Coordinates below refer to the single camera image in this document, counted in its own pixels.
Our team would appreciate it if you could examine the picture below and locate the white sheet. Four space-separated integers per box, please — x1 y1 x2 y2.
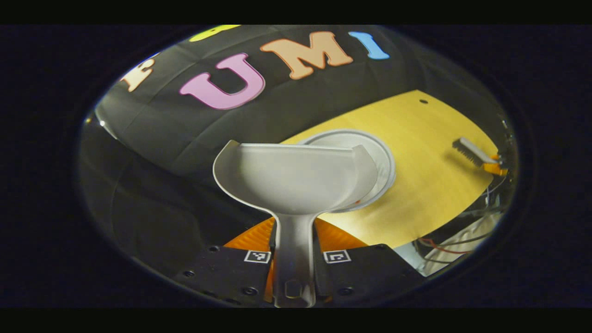
395 212 504 277

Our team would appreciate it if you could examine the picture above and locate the red cable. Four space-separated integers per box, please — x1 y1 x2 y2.
415 237 473 256

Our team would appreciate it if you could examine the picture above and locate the white ribbed garbage bin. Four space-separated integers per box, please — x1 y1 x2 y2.
298 129 397 214

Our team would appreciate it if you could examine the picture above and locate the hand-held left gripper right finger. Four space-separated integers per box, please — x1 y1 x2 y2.
313 217 426 306

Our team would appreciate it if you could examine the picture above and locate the wooden desktop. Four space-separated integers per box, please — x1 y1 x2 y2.
281 89 501 249

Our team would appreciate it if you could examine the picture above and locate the grey plastic dustpan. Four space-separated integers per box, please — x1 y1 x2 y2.
212 140 379 308

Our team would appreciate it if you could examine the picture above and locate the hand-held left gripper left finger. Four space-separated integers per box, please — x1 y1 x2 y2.
173 217 277 306

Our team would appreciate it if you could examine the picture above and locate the small grey broom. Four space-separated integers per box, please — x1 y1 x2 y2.
452 137 498 167

